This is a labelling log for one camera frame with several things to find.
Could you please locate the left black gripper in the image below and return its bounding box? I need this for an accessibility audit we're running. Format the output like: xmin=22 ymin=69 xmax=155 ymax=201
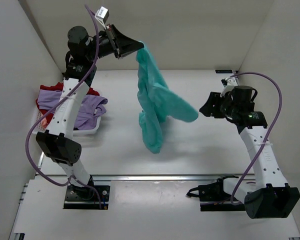
xmin=90 ymin=20 xmax=147 ymax=57

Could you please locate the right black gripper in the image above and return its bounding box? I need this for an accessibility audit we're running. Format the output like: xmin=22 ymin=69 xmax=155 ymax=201
xmin=198 ymin=92 xmax=238 ymax=119

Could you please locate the teal t shirt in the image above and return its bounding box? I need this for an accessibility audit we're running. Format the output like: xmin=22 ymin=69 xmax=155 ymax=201
xmin=136 ymin=44 xmax=199 ymax=154

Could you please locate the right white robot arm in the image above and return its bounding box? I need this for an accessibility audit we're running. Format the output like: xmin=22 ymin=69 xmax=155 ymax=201
xmin=199 ymin=86 xmax=300 ymax=219

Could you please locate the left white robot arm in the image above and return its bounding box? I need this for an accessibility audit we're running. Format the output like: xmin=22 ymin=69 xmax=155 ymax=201
xmin=36 ymin=24 xmax=144 ymax=199

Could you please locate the right black corner label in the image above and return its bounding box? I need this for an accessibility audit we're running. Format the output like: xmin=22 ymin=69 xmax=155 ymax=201
xmin=215 ymin=69 xmax=233 ymax=74

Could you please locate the lavender t shirt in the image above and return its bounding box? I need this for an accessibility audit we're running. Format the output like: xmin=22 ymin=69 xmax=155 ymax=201
xmin=37 ymin=89 xmax=109 ymax=131

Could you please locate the pink t shirt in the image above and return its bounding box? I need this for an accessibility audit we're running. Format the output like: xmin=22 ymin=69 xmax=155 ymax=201
xmin=40 ymin=118 xmax=49 ymax=130

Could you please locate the white plastic basket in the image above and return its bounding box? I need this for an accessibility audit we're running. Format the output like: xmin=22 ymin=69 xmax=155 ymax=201
xmin=31 ymin=108 xmax=101 ymax=136

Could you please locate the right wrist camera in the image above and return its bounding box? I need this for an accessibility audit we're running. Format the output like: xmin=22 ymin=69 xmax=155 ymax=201
xmin=221 ymin=77 xmax=238 ymax=88

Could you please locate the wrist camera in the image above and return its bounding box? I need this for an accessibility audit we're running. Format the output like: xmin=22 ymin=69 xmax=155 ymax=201
xmin=95 ymin=6 xmax=110 ymax=22
xmin=221 ymin=77 xmax=238 ymax=88

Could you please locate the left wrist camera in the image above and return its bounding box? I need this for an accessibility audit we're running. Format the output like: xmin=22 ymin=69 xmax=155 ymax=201
xmin=95 ymin=6 xmax=110 ymax=22

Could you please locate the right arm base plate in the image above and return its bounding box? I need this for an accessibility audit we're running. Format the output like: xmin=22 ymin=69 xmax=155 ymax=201
xmin=186 ymin=182 xmax=245 ymax=212

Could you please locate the aluminium rail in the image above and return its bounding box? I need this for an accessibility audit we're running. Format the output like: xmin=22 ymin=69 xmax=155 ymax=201
xmin=34 ymin=174 xmax=256 ymax=183

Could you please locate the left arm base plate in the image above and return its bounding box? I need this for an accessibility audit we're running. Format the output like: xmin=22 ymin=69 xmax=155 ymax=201
xmin=63 ymin=184 xmax=111 ymax=210

